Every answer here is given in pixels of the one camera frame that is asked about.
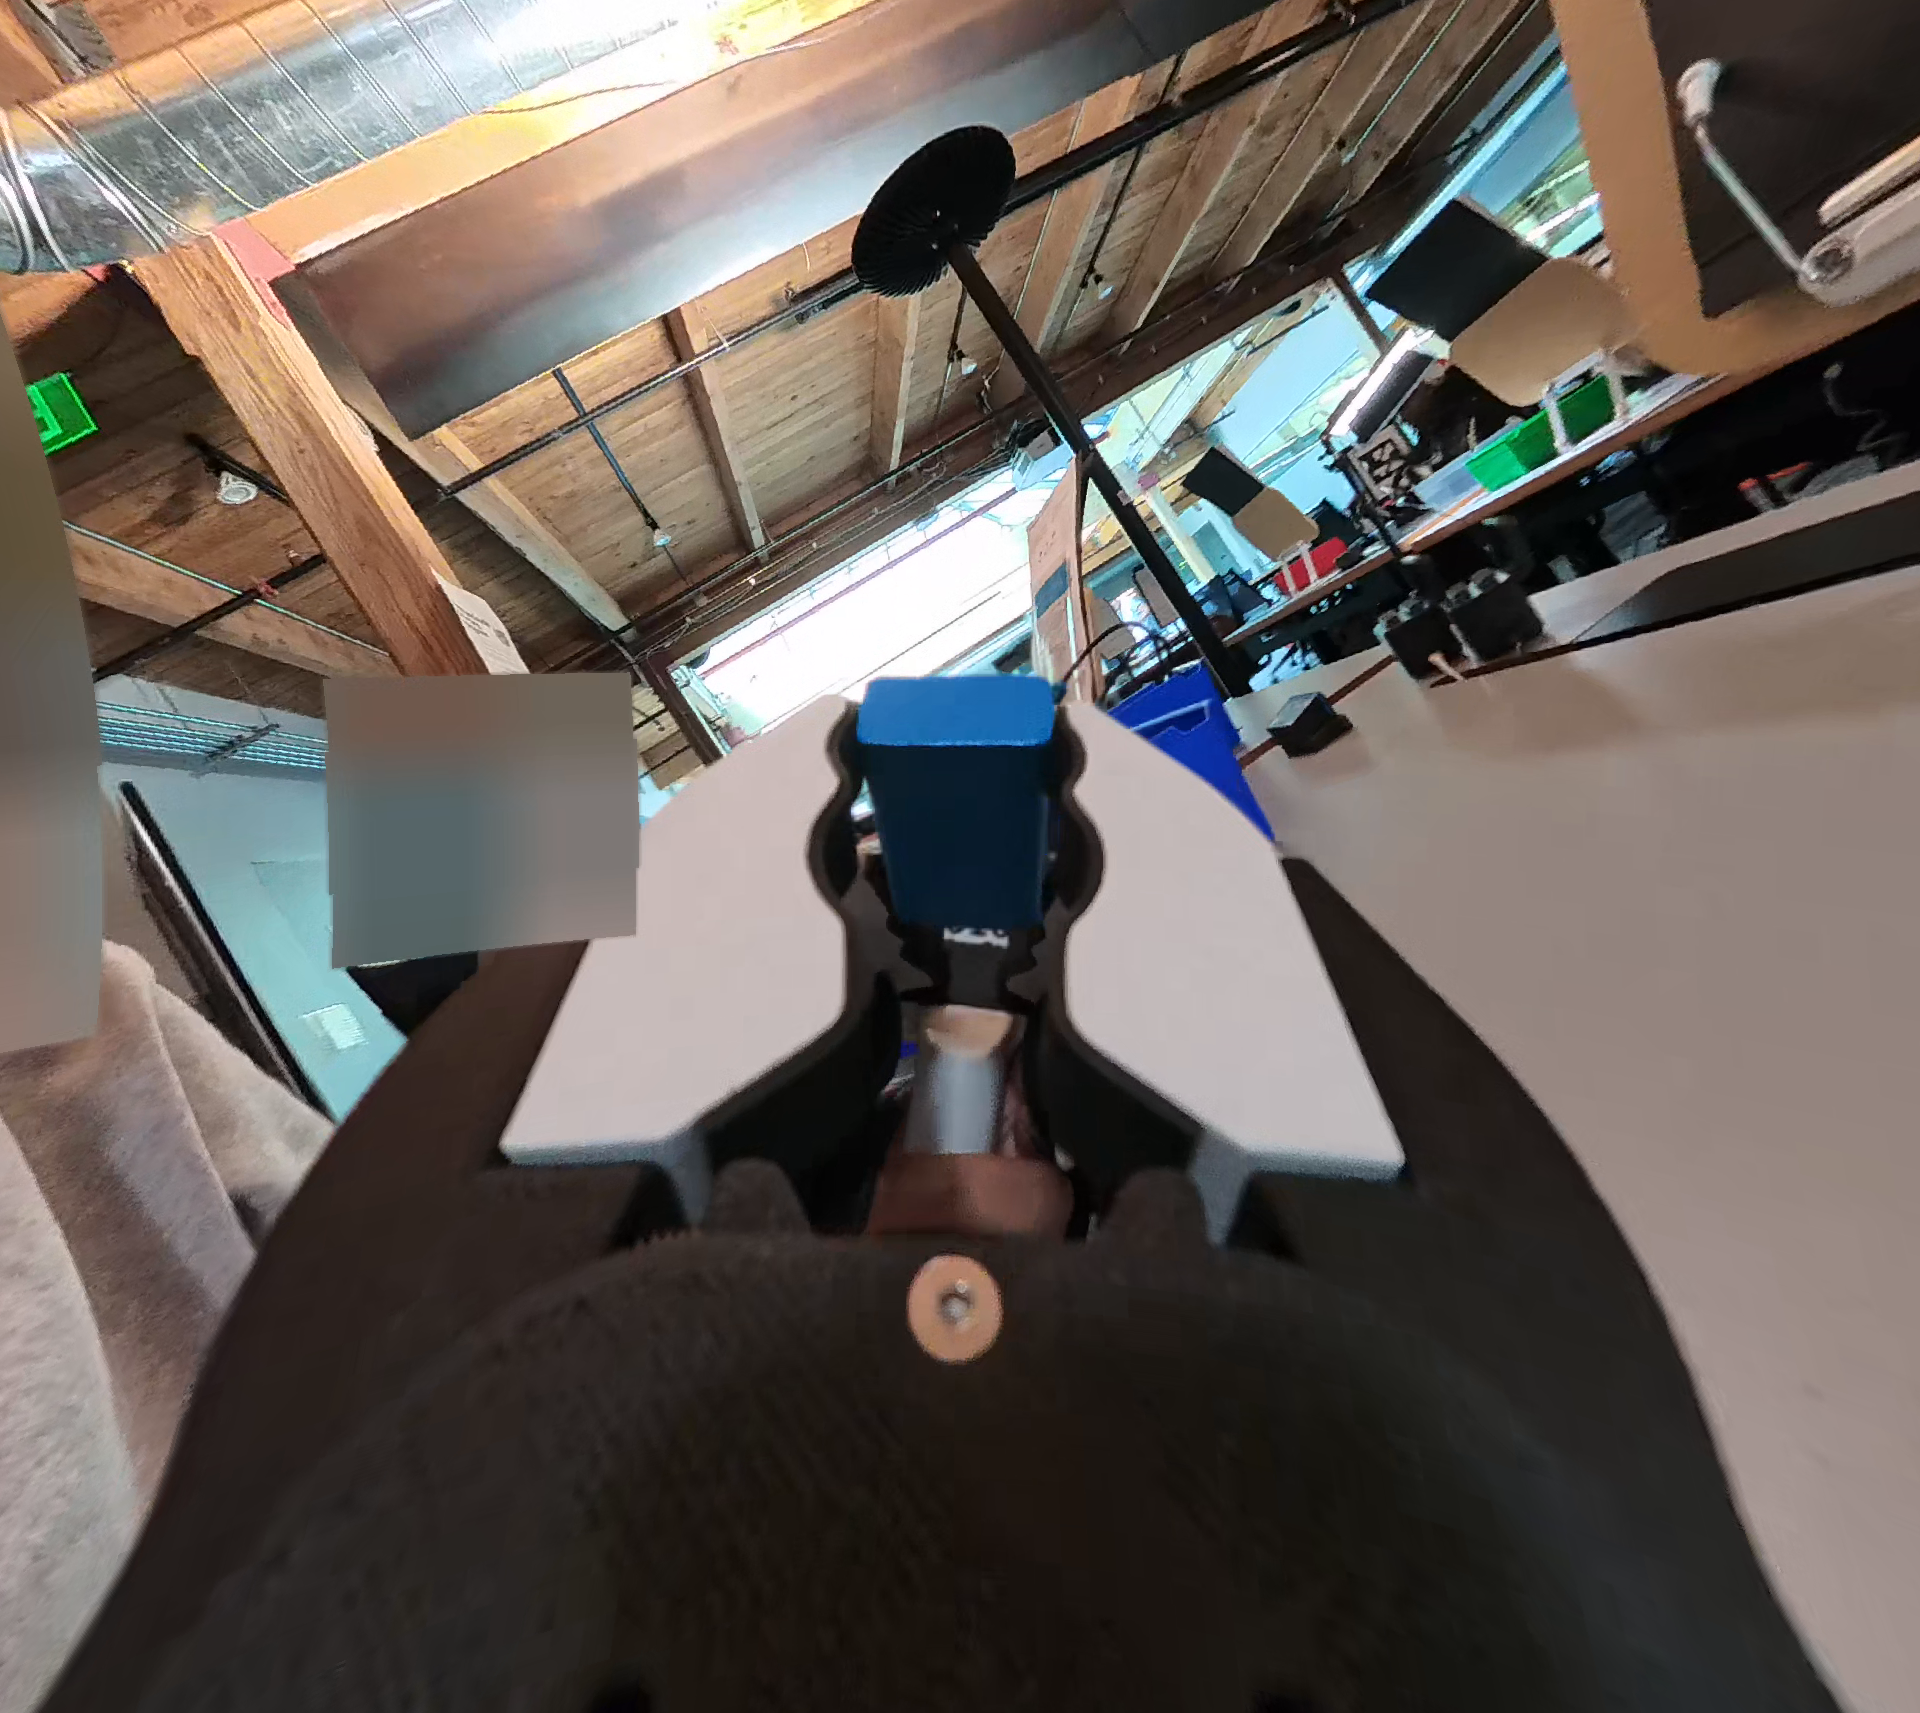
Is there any wooden post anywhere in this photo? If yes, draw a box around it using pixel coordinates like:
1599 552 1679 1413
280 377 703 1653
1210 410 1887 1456
133 217 531 683

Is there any paper notice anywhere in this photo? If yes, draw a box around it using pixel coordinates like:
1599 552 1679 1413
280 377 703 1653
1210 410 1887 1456
436 562 531 681

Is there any person's grey sweatshirt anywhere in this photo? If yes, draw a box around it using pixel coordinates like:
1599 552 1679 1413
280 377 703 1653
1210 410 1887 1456
0 937 340 1713

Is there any black desk mat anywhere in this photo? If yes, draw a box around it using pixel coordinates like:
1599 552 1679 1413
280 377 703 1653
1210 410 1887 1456
1552 498 1920 642

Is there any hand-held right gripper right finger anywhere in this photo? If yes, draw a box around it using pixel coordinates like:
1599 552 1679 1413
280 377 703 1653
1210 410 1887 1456
1033 703 1409 1239

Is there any silver ventilation duct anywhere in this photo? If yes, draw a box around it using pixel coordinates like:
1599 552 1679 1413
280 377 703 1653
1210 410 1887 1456
0 0 1203 277

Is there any person's left hand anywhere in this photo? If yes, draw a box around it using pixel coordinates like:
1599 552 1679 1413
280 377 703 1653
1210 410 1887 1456
867 1149 1076 1243

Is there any grey desk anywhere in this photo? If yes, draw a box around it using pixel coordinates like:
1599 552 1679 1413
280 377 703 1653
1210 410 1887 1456
1201 461 1920 1713

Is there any blue notched block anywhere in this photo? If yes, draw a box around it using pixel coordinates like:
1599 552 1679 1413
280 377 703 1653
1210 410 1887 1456
857 675 1062 931

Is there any blue labelled plastic bin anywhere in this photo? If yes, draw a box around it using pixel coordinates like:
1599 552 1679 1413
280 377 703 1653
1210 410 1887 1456
1107 666 1281 845

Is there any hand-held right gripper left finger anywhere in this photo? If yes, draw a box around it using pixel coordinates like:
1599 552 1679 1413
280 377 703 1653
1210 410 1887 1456
500 697 906 1218

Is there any white monitor light bar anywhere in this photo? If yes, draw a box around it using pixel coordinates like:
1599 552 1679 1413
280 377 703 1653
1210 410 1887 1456
1677 57 1920 303

